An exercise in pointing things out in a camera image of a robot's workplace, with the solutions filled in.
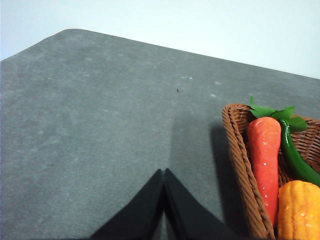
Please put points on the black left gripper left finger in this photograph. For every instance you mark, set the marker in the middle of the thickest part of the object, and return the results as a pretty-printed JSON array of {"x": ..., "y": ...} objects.
[{"x": 139, "y": 218}]

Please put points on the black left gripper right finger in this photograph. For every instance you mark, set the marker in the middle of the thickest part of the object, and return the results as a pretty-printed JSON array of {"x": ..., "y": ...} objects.
[{"x": 190, "y": 219}]

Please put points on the brown wicker basket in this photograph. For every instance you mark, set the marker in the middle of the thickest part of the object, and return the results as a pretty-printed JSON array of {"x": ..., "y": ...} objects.
[{"x": 306, "y": 143}]

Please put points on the yellow toy corn cob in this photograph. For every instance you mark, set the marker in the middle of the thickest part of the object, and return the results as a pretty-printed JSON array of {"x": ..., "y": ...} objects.
[{"x": 299, "y": 211}]

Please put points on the orange toy carrot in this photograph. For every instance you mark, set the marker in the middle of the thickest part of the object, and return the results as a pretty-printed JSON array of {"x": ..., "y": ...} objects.
[{"x": 264, "y": 136}]

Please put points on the green toy chili pepper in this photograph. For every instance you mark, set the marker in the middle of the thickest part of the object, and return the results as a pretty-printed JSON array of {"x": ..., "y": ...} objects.
[{"x": 299, "y": 166}]

